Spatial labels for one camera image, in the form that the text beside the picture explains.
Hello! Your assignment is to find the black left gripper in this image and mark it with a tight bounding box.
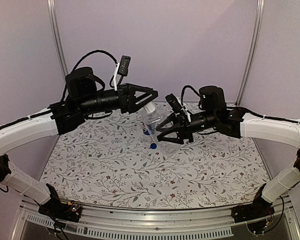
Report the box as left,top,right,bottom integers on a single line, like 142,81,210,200
78,83,159,116

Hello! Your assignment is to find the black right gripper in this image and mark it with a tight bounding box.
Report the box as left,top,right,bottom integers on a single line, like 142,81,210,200
156,110,218,144

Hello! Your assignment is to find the white bottle cap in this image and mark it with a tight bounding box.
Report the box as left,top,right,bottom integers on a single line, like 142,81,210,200
143,102,156,115

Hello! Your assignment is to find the blue label plastic bottle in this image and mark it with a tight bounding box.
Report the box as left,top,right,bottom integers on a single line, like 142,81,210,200
142,110,155,149

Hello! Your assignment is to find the blue bottle cap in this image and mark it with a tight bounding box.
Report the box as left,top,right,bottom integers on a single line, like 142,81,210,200
150,143,157,149

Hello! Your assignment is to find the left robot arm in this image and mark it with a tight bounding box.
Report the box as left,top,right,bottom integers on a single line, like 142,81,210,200
0,66,158,217

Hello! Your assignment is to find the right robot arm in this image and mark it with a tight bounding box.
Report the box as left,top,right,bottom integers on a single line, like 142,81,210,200
157,85,300,218

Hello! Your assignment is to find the floral patterned table mat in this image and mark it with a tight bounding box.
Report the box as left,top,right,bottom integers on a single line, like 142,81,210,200
40,111,270,209

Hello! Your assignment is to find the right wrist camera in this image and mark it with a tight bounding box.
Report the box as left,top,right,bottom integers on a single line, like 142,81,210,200
165,93,191,123

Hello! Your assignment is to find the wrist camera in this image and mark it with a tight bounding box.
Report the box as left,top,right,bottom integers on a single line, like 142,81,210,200
165,93,191,123
110,55,131,91

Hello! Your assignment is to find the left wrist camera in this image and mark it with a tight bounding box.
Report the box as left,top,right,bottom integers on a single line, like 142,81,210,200
110,55,131,91

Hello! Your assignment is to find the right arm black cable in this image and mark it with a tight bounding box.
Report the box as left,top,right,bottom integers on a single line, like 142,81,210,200
181,84,201,101

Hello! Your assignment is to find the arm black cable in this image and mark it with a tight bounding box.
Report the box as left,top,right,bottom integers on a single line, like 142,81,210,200
62,49,118,101
181,84,201,101

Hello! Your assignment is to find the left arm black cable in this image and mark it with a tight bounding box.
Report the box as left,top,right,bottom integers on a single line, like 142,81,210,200
62,49,118,101

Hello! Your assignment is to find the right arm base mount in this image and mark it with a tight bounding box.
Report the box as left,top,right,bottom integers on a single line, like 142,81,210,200
231,195,275,223

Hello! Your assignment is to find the aluminium front frame rail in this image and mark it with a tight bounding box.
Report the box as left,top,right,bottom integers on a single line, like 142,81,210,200
11,195,300,240

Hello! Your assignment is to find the left aluminium corner post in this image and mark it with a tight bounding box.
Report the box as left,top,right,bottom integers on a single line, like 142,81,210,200
46,0,68,77

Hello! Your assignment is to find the aluminium corner post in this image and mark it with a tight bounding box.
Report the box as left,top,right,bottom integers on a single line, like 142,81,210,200
235,0,265,106
46,0,68,77

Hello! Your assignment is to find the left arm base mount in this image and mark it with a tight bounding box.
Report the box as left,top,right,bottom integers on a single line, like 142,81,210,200
38,183,82,223

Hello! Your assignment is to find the right aluminium corner post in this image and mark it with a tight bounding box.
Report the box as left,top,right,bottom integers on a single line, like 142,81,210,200
235,0,265,106

